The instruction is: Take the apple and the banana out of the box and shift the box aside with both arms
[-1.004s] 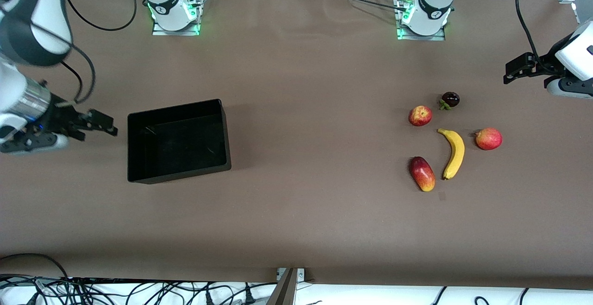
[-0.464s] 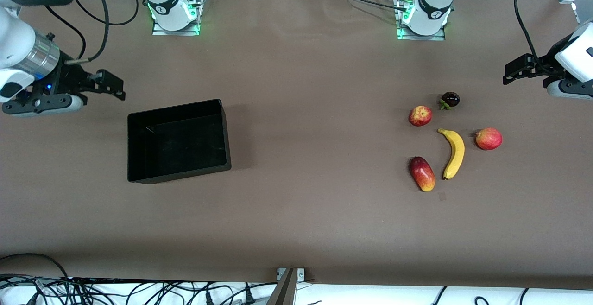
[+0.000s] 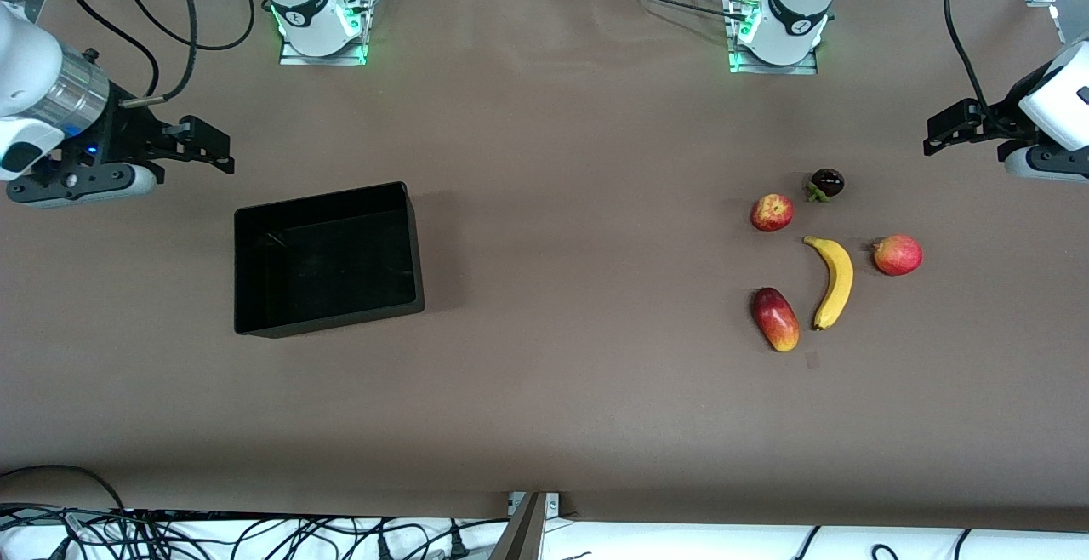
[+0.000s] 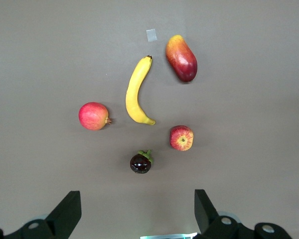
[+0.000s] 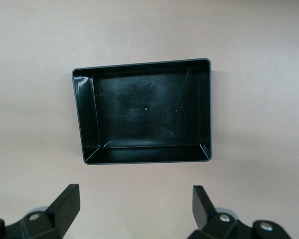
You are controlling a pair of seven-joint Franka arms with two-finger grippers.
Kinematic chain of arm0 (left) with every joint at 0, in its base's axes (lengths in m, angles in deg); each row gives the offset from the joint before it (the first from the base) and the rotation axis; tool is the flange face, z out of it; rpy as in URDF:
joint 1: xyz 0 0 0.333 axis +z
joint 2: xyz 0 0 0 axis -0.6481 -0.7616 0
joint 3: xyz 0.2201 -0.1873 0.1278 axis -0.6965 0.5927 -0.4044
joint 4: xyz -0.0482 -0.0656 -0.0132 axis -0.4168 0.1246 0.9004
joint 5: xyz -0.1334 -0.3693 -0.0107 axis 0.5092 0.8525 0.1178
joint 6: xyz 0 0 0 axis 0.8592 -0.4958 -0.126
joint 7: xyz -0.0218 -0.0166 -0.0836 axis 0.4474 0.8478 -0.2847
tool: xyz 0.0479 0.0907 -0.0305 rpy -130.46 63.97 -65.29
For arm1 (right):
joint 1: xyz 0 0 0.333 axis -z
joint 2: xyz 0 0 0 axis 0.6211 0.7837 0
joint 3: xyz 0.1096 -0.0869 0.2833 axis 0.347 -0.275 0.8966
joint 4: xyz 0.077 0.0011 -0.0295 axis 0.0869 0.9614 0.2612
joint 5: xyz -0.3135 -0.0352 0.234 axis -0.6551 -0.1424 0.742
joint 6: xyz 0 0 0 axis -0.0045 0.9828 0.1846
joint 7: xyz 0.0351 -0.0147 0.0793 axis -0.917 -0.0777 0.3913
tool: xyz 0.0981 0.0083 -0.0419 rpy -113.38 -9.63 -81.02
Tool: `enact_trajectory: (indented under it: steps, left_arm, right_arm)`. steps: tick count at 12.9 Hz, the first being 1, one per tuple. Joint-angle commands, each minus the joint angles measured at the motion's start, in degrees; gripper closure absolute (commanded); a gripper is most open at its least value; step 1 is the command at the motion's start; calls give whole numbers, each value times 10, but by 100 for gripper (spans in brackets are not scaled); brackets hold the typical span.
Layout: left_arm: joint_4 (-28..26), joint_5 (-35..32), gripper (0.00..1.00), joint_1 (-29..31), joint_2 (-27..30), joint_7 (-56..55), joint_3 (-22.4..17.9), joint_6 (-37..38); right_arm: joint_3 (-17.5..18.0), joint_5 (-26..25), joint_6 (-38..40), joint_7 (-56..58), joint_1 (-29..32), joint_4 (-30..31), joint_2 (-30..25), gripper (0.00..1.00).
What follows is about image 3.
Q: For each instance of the black plastic box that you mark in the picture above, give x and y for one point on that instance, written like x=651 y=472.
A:
x=332 y=262

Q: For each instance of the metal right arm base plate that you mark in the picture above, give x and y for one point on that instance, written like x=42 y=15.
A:
x=293 y=56

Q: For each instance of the dark purple mangosteen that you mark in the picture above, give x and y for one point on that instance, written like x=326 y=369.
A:
x=827 y=182

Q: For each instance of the red yellow mango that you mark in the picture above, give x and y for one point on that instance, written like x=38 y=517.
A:
x=776 y=320

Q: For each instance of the aluminium profile bar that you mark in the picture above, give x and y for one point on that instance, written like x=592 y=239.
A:
x=521 y=539

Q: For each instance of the small metal bracket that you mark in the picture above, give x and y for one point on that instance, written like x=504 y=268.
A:
x=551 y=505

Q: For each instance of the small red yellow apple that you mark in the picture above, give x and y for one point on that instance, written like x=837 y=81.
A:
x=772 y=213

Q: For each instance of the round red fruit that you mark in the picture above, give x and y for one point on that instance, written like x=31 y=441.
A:
x=897 y=255

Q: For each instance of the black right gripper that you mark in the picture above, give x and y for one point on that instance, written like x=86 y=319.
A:
x=123 y=132

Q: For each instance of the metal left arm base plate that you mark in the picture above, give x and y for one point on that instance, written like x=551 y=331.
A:
x=749 y=66

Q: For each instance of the brown table cover sheet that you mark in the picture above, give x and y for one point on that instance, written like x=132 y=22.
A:
x=510 y=390

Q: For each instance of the yellow banana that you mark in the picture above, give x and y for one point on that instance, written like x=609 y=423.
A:
x=838 y=279

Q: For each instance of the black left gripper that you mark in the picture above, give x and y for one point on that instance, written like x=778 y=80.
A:
x=1006 y=115

